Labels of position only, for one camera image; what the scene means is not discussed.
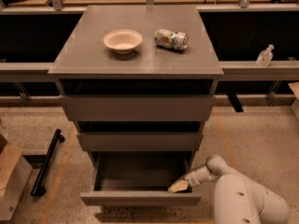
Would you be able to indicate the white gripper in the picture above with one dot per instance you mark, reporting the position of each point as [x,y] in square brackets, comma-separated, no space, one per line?
[192,178]

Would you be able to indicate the grey bottom drawer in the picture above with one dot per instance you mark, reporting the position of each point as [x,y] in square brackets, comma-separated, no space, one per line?
[139,179]

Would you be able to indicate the grey drawer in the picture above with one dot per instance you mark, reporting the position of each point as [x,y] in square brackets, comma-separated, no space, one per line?
[140,141]
[136,108]
[139,179]

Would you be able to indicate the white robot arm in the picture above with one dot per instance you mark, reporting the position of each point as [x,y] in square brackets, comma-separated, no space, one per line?
[237,198]

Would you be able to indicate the grey middle drawer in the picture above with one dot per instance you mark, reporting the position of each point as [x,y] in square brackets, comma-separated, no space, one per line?
[140,141]

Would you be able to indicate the grey drawer cabinet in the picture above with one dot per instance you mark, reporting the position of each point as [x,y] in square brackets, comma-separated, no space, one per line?
[85,66]

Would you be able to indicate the grey top drawer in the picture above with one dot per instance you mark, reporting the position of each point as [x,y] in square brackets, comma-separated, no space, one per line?
[136,108]

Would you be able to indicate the black metal bar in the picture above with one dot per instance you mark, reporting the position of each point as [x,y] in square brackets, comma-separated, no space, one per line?
[39,189]

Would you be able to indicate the crushed green soda can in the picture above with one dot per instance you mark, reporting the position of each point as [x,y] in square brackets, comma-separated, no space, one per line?
[171,39]

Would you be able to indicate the cardboard box on right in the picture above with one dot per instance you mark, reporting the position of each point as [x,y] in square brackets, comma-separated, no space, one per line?
[294,86]

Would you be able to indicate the cardboard box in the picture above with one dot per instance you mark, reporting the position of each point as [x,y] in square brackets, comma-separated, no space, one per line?
[14,174]
[294,86]

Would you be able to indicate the clear sanitizer bottle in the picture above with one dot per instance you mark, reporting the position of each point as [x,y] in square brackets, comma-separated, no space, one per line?
[265,56]

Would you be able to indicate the beige paper bowl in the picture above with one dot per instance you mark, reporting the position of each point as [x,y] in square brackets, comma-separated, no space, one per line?
[123,41]

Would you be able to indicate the cardboard box on left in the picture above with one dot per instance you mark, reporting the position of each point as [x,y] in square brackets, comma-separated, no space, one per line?
[14,174]

